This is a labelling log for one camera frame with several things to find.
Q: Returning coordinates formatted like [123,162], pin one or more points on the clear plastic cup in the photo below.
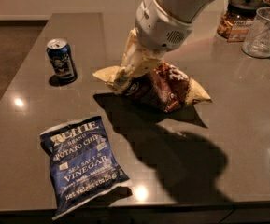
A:
[257,41]

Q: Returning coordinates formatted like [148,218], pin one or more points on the blue soda can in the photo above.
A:
[59,53]

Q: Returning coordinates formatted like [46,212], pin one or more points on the blue potato chip bag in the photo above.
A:
[82,165]

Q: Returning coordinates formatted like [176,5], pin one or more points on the glass jar with black lid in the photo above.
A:
[236,20]

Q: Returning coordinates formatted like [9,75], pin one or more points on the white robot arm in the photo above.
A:
[183,10]

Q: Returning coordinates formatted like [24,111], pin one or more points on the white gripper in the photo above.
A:
[158,28]

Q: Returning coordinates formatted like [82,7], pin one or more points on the brown chip bag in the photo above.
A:
[165,88]

